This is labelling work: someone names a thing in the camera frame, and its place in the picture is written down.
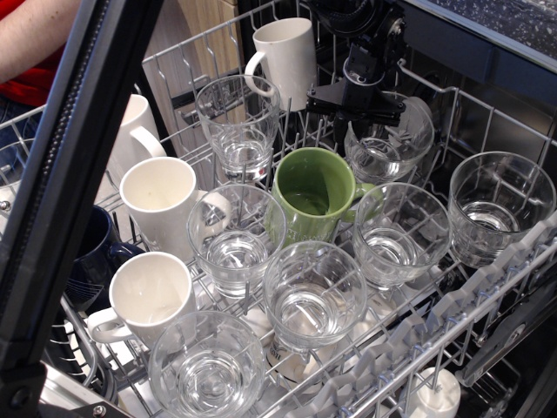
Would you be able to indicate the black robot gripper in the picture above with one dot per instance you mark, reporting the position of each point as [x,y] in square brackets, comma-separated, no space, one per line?
[350,101]

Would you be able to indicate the person forearm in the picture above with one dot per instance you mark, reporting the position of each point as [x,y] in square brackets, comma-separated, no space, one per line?
[34,31]

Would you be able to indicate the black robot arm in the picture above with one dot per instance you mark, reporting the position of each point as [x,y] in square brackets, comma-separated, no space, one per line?
[375,33]

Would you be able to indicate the green ceramic mug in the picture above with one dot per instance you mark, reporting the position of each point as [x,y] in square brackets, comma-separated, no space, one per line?
[316,189]

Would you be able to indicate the white mug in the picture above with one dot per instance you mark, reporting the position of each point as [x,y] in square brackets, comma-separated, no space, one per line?
[159,194]
[285,52]
[137,139]
[147,293]

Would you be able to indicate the tall clear glass back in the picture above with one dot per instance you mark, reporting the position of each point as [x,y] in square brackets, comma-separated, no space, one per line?
[239,116]

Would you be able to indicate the wooden cabinet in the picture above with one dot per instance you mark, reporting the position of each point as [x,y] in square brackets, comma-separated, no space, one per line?
[193,42]

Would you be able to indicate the white mug middle left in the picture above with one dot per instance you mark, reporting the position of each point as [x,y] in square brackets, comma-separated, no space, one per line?
[159,194]

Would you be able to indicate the grey plastic rack holder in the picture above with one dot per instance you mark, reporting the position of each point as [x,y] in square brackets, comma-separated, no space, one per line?
[418,338]

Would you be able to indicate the white mug left back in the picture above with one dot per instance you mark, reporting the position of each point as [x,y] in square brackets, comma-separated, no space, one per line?
[137,139]

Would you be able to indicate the white mug front left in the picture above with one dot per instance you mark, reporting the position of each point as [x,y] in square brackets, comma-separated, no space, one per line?
[147,293]

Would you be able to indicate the white rack wheel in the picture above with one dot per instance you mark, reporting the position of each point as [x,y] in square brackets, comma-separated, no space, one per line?
[438,395]

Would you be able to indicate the dark blue mug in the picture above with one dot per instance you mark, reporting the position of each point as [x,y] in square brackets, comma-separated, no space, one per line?
[100,255]

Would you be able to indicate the black plastic tray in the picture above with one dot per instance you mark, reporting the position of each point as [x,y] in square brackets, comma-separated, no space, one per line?
[69,354]

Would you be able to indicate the grey wire dishwasher rack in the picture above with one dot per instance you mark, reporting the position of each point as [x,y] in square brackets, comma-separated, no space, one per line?
[487,70]

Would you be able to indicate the black metal frame bar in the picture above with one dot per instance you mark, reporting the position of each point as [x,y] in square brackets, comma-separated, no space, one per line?
[99,67]

